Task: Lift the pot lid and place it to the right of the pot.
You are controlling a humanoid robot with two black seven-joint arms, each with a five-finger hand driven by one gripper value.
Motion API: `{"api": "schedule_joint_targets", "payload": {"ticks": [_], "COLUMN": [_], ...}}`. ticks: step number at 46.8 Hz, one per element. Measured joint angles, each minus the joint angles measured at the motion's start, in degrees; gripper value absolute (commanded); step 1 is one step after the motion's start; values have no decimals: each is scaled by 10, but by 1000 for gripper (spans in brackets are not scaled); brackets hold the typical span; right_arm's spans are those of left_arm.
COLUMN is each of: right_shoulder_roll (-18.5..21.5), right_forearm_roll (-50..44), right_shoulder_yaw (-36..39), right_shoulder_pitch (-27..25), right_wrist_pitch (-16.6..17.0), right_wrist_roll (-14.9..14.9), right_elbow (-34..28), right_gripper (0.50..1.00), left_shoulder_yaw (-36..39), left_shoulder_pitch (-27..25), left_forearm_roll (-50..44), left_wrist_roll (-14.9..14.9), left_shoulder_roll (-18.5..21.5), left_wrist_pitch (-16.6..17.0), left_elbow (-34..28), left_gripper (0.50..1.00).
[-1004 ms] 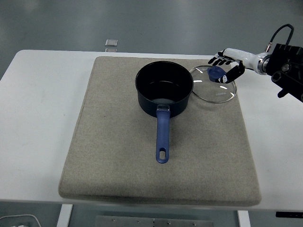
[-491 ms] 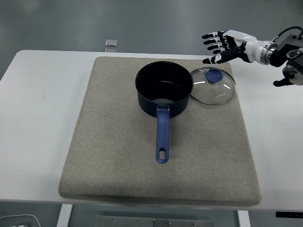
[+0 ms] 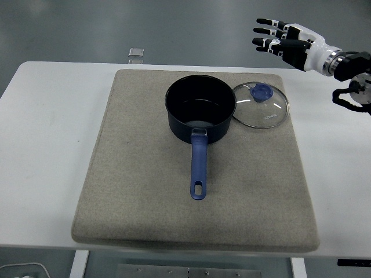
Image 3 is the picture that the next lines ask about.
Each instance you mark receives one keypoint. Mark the silver square floor plate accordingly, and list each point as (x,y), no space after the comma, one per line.
(136,52)
(135,61)

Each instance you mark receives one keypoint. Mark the glass lid with blue knob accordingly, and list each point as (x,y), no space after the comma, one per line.
(261,92)

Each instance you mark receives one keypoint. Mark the beige grey fabric mat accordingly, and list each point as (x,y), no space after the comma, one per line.
(130,173)

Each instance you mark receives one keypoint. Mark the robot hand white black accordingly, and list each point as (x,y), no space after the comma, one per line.
(314,49)

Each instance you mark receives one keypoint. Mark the white table leg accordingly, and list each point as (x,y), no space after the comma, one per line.
(298,269)
(79,265)

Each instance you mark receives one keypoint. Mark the grey metal plate with screws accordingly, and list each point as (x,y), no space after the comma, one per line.
(188,272)

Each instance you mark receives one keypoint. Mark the black bar under table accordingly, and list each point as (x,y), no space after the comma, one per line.
(355,262)

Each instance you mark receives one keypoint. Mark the white rounded object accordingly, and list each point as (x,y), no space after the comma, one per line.
(34,267)

